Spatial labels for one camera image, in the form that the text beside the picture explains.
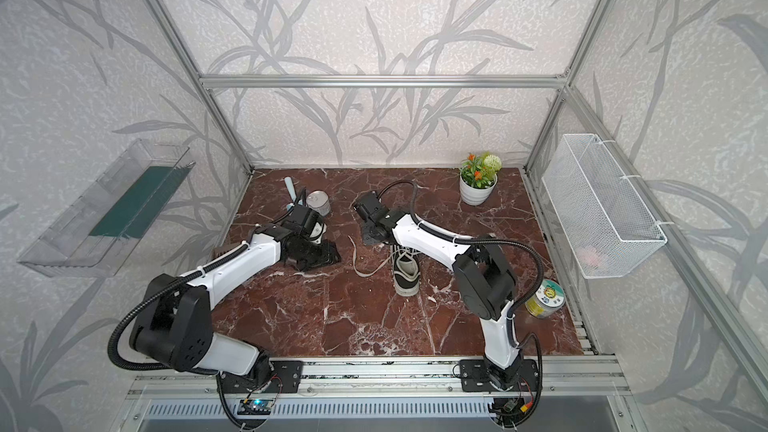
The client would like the green circuit board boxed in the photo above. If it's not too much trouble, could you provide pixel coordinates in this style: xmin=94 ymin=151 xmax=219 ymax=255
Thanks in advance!
xmin=236 ymin=399 xmax=275 ymax=417

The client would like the white wire basket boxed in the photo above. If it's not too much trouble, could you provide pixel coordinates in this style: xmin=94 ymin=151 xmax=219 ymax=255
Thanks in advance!
xmin=542 ymin=133 xmax=667 ymax=279

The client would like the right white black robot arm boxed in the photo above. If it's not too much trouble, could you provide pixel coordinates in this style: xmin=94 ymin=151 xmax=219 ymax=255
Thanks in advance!
xmin=352 ymin=180 xmax=545 ymax=391

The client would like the light blue scoop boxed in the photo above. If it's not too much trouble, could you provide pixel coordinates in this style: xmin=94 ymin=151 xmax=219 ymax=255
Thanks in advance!
xmin=284 ymin=177 xmax=302 ymax=210

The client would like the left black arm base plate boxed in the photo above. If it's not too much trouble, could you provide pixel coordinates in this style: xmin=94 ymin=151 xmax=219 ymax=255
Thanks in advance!
xmin=219 ymin=360 xmax=304 ymax=394

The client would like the potted plant white pot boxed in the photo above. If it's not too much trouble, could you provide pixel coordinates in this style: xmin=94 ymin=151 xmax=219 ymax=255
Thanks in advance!
xmin=460 ymin=152 xmax=502 ymax=206

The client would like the clear plastic wall tray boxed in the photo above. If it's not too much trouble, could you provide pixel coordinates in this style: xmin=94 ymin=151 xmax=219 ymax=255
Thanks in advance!
xmin=18 ymin=139 xmax=195 ymax=278

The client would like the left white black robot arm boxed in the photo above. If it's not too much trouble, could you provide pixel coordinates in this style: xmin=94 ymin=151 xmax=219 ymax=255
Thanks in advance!
xmin=107 ymin=205 xmax=341 ymax=385

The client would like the silver tin can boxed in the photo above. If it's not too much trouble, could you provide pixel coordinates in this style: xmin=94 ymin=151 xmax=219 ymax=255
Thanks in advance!
xmin=306 ymin=190 xmax=331 ymax=217

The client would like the pink object in basket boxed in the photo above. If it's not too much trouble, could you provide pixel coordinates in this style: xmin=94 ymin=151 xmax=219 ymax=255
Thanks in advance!
xmin=576 ymin=246 xmax=606 ymax=273

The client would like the white shoelace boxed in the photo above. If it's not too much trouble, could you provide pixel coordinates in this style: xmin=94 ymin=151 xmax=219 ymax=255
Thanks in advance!
xmin=347 ymin=236 xmax=393 ymax=278

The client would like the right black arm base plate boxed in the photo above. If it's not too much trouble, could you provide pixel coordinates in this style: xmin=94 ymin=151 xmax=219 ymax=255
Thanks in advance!
xmin=456 ymin=358 xmax=540 ymax=393

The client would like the black white canvas sneaker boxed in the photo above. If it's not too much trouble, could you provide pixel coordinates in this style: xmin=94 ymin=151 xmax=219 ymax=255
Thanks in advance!
xmin=392 ymin=245 xmax=421 ymax=297

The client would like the right controller board with wires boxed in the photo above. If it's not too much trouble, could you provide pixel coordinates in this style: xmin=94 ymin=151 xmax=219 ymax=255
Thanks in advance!
xmin=488 ymin=397 xmax=535 ymax=420

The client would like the aluminium front rail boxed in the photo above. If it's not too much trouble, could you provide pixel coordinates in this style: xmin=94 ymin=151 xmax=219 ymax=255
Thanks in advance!
xmin=127 ymin=355 xmax=631 ymax=399

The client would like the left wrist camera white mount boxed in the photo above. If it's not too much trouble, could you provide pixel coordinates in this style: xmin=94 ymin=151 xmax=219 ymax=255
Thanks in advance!
xmin=308 ymin=220 xmax=327 ymax=244

